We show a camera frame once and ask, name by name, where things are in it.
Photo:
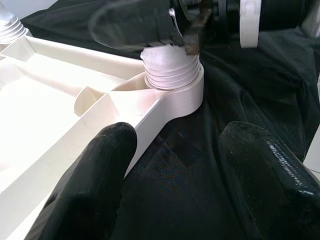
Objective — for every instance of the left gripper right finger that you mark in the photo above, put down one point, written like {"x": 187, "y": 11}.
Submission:
{"x": 272, "y": 190}

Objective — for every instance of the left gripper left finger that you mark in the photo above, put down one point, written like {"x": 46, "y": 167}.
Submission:
{"x": 90, "y": 187}

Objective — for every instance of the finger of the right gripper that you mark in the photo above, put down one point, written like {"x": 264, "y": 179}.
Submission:
{"x": 135, "y": 22}

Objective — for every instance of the white plastic table leg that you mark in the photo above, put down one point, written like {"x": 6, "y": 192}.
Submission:
{"x": 10, "y": 27}
{"x": 170, "y": 67}

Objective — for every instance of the white plastic table top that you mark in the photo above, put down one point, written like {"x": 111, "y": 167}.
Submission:
{"x": 50, "y": 112}

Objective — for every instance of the black cloth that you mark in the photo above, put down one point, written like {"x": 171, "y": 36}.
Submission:
{"x": 225, "y": 100}

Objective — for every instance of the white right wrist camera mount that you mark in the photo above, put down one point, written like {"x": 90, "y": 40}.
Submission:
{"x": 248, "y": 25}

